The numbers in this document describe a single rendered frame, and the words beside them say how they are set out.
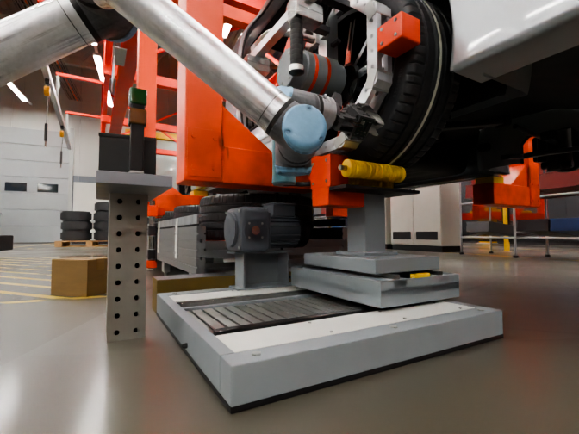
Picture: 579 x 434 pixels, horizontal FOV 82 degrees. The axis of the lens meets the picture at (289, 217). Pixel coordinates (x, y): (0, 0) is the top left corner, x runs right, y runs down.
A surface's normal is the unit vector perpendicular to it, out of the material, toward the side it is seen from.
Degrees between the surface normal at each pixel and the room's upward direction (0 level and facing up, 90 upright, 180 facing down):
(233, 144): 90
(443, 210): 90
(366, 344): 90
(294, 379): 90
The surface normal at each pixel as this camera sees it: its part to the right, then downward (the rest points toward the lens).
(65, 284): -0.25, -0.05
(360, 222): -0.87, -0.03
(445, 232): 0.39, -0.04
